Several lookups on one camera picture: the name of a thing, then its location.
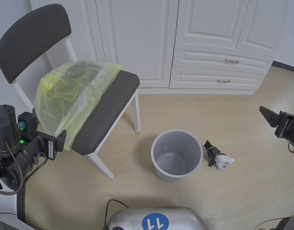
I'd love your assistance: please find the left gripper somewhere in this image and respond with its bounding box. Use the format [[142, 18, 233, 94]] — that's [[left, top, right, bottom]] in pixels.
[[19, 129, 67, 170]]

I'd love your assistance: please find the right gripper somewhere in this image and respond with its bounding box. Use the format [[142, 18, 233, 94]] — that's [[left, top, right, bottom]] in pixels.
[[259, 105, 294, 148]]

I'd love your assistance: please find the yellow plastic bag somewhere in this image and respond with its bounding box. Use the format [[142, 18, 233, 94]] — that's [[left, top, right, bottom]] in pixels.
[[34, 60, 123, 152]]

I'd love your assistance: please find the black plastic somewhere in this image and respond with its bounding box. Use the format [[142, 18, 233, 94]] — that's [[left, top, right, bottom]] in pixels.
[[204, 140, 227, 167]]

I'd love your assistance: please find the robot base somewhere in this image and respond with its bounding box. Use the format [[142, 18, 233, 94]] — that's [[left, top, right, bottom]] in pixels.
[[108, 206, 208, 230]]

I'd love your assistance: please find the white trash bin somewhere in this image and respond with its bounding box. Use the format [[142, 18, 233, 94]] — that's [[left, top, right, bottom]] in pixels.
[[151, 129, 204, 183]]

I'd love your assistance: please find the clear printed wrapper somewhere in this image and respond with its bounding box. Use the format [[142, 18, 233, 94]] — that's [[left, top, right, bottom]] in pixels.
[[214, 153, 235, 171]]

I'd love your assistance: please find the grey and white chair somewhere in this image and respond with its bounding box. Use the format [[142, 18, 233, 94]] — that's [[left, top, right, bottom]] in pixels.
[[0, 3, 141, 180]]

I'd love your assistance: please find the white wardrobe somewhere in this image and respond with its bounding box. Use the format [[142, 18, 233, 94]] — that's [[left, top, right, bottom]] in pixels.
[[27, 0, 289, 95]]

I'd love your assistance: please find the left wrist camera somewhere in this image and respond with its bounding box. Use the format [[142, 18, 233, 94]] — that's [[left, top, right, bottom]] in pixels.
[[17, 111, 39, 141]]

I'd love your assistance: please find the black cable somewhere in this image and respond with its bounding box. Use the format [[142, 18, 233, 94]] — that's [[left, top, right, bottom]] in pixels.
[[104, 199, 131, 230]]

